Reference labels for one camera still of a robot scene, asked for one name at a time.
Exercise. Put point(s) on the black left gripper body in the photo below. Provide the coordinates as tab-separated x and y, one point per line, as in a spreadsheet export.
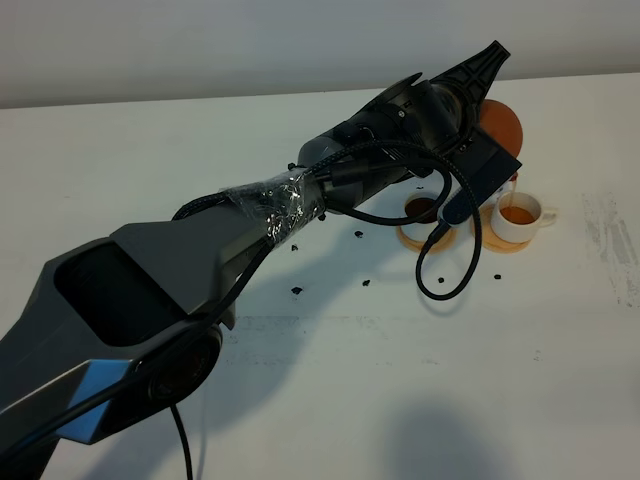
440	113

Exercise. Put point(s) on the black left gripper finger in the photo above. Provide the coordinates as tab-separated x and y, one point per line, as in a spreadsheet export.
471	80

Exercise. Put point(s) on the brown clay teapot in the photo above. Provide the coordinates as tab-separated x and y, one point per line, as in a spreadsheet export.
501	123

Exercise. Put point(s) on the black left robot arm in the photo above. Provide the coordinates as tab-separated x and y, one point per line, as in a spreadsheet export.
131	324

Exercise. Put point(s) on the left white teacup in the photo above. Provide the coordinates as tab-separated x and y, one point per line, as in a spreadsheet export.
423	207

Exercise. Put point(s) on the white teacup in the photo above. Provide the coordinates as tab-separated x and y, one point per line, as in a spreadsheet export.
423	207
518	216

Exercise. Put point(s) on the left wooden coaster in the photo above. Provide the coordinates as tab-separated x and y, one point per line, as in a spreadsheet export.
414	236

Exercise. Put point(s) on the wooden coaster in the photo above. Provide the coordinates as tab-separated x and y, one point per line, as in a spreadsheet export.
491	241
414	236

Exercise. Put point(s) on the right white teacup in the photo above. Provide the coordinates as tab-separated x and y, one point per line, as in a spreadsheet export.
518	216

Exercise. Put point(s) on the right wooden coaster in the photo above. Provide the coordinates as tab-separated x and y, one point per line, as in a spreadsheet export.
491	241

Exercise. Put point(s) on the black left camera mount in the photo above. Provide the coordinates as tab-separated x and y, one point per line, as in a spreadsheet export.
484	161

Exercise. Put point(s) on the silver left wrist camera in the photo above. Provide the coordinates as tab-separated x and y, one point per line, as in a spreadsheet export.
457	209

